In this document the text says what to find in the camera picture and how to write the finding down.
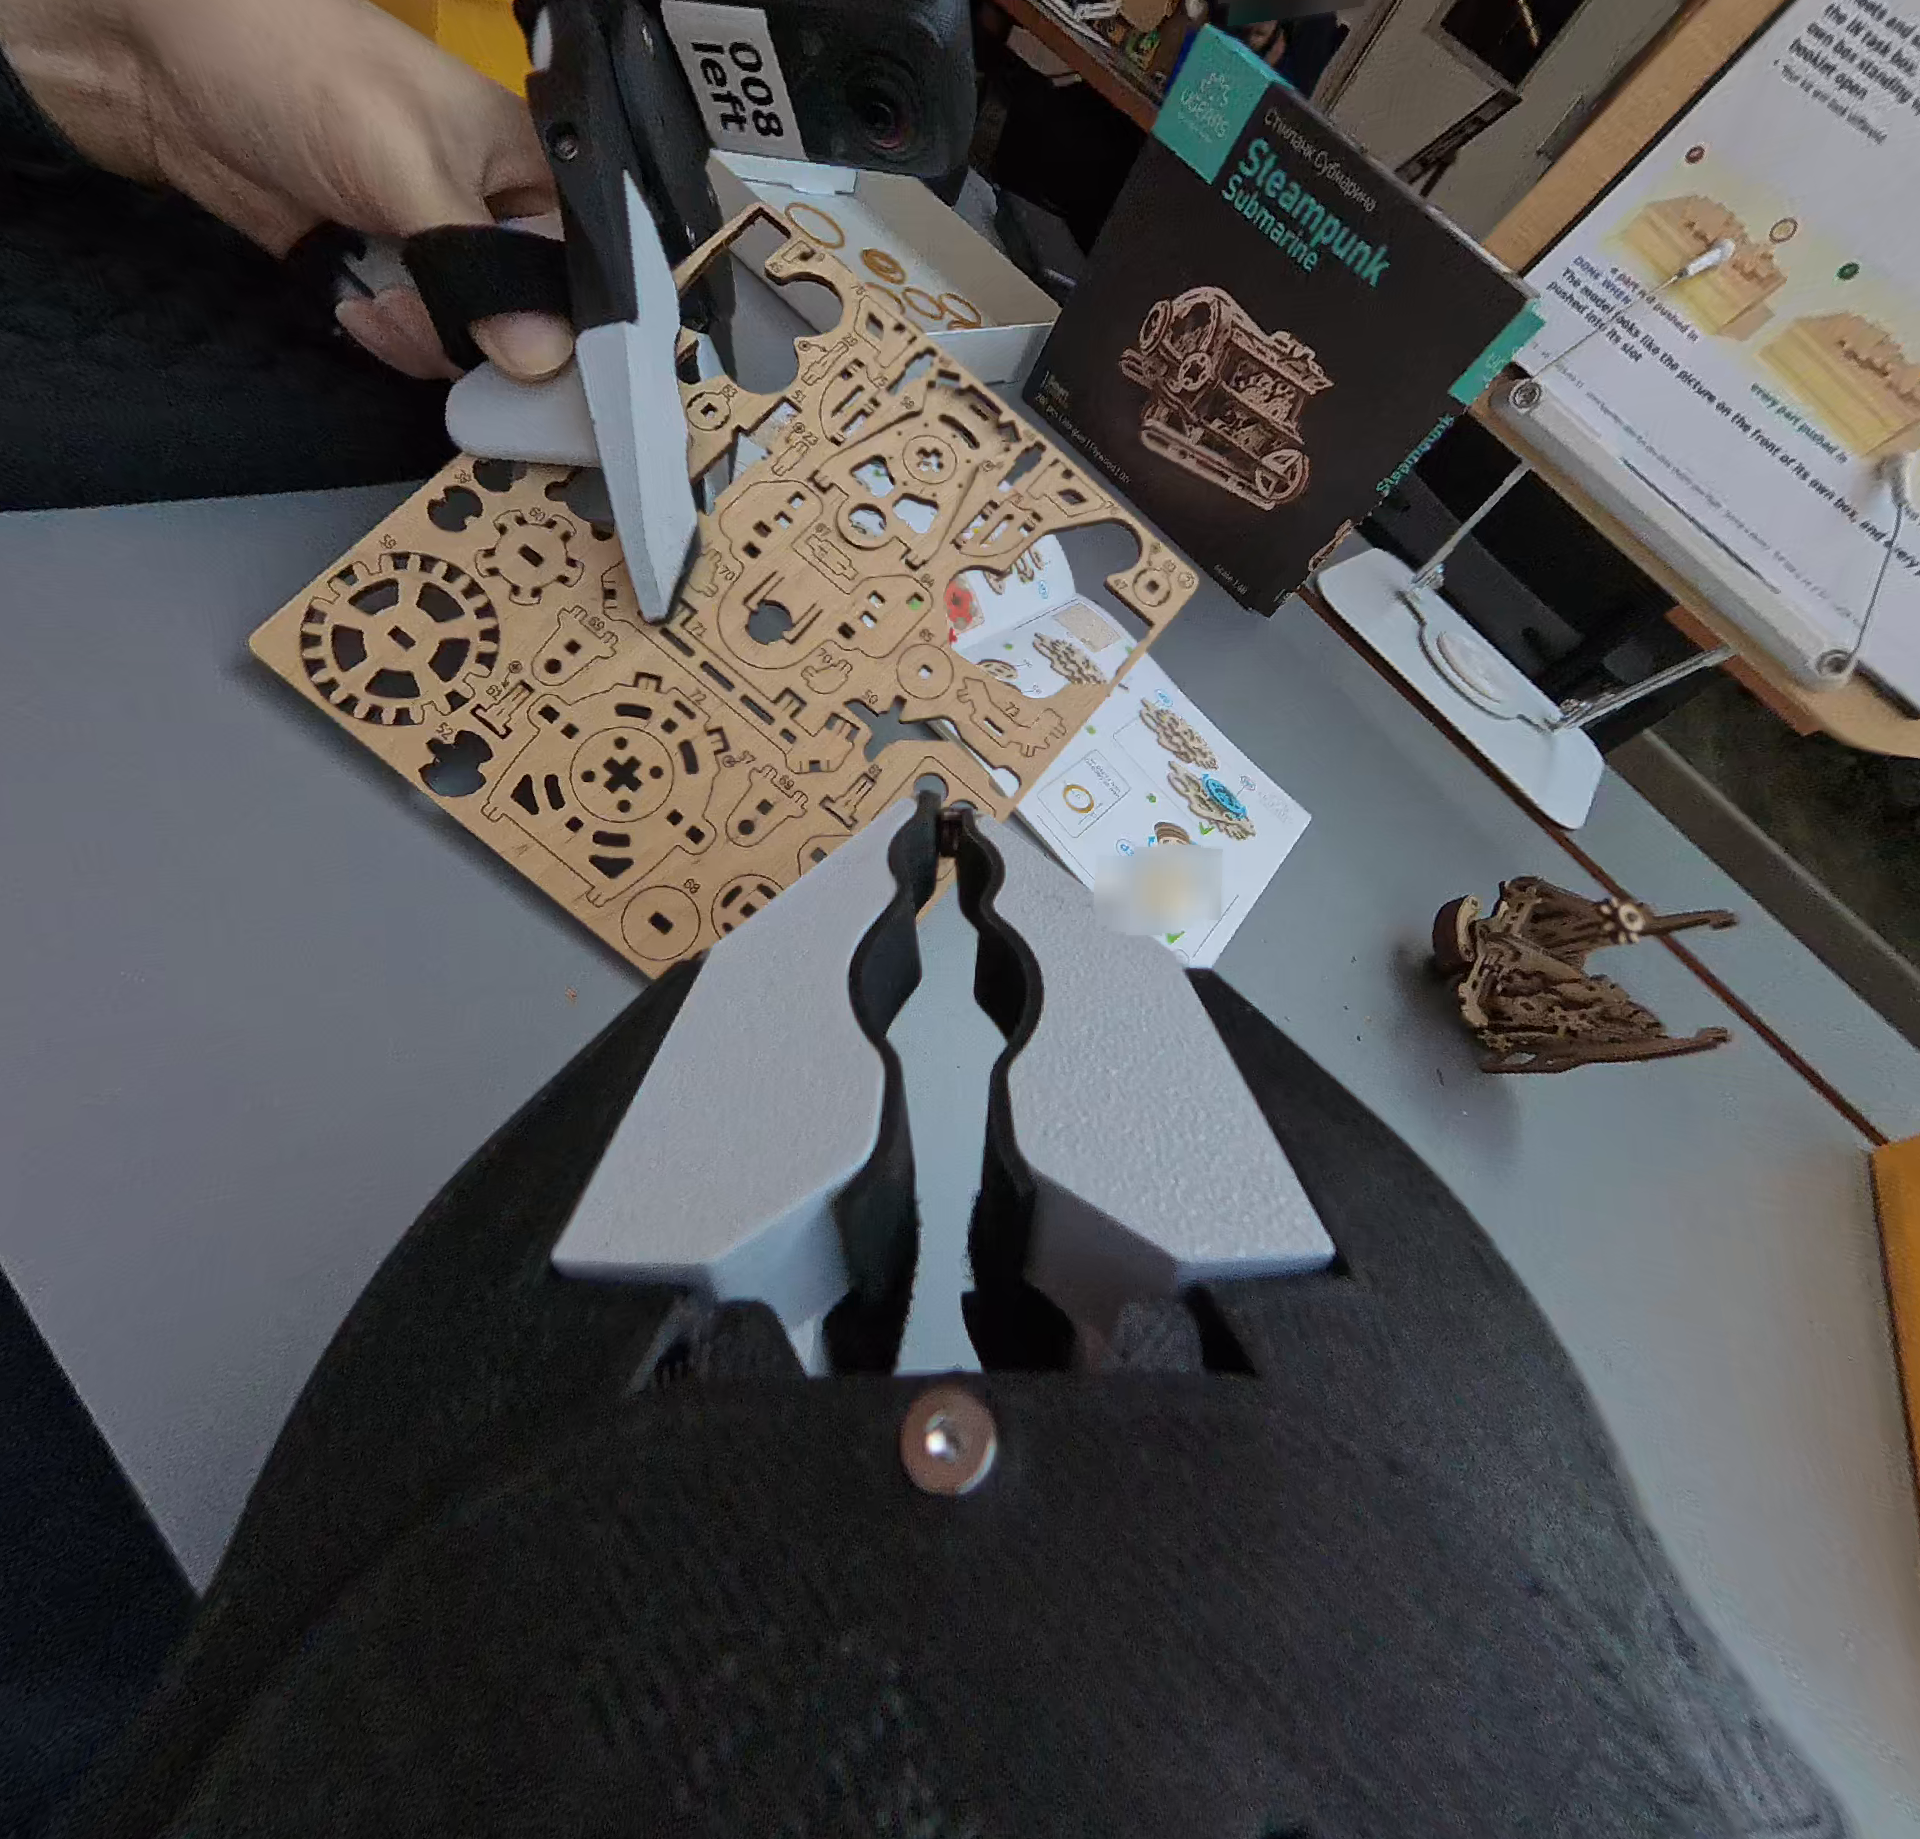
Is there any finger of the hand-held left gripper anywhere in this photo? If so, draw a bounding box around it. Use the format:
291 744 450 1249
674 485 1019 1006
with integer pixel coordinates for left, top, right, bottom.
573 172 709 627
682 257 743 440

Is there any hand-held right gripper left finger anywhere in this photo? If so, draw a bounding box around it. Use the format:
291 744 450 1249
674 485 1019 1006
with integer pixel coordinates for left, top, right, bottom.
551 789 940 1368

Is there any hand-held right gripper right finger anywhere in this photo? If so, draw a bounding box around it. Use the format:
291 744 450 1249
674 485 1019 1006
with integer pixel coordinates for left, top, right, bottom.
951 813 1336 1368

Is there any wooden parts sheet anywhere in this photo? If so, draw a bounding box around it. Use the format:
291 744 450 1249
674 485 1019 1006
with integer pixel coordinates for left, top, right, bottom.
245 203 1204 979

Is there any white task instruction sheet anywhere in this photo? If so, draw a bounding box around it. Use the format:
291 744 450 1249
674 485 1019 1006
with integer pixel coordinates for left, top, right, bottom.
1516 0 1920 580

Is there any person's left hand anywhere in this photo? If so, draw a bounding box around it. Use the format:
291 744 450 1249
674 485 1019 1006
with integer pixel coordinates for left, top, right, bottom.
0 0 581 385

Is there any white cardboard tray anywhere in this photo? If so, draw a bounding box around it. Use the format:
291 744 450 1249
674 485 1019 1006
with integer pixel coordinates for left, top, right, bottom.
703 149 1064 371

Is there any model instruction booklet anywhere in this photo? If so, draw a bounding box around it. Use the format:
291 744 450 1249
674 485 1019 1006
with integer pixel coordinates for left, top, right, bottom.
937 565 1308 974

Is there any brown wooden model assembly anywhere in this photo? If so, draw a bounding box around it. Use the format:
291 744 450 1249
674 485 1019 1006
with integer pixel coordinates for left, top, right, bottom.
1428 876 1743 1077

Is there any black model kit box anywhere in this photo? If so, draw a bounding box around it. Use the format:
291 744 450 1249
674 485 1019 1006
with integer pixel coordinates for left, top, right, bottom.
1034 25 1545 617

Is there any orange flat panel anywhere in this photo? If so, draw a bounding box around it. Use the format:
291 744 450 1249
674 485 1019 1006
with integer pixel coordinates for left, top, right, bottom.
1867 1138 1920 1496

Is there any wooden backing board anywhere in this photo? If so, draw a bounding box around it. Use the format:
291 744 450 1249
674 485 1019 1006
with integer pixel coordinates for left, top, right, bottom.
1478 0 1920 760

